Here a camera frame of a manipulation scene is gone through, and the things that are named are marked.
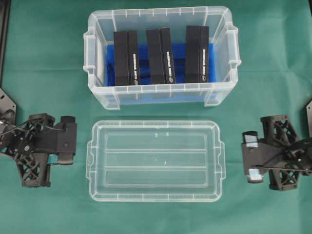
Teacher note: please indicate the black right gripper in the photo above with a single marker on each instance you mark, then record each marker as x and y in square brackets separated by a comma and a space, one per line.
[281, 153]

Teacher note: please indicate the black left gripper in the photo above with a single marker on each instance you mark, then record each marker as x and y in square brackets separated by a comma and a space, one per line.
[37, 144]

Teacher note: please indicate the clear plastic box lid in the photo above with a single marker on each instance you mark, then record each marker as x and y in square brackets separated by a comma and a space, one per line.
[155, 161]

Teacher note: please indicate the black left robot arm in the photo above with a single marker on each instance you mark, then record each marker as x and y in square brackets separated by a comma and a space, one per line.
[6, 109]

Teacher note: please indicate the left black RealSense box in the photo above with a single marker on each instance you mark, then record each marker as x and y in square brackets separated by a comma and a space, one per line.
[127, 68]

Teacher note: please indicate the black realsense box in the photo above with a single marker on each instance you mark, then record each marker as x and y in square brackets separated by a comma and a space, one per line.
[197, 54]
[160, 54]
[127, 68]

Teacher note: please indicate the clear plastic storage box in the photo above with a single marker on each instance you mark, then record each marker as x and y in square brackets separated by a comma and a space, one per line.
[223, 36]

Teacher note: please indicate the middle black RealSense box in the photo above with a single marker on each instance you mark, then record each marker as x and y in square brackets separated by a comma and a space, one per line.
[160, 54]

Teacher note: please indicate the right black RealSense box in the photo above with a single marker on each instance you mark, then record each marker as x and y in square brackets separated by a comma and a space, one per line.
[197, 54]

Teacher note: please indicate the green table cloth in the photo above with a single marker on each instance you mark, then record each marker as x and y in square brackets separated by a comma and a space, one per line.
[43, 73]

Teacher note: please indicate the blue foam pad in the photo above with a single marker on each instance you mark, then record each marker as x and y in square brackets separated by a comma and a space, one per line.
[147, 93]

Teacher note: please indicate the black metal table frame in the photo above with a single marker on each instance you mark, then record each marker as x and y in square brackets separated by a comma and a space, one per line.
[5, 6]

